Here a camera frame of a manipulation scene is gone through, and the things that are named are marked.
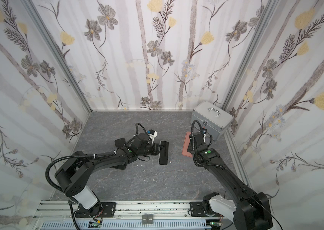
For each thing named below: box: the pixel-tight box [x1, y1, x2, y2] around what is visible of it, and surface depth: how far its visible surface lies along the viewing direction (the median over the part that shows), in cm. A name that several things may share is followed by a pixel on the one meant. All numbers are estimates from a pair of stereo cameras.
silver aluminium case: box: [189, 101, 235, 142], surface depth 100 cm
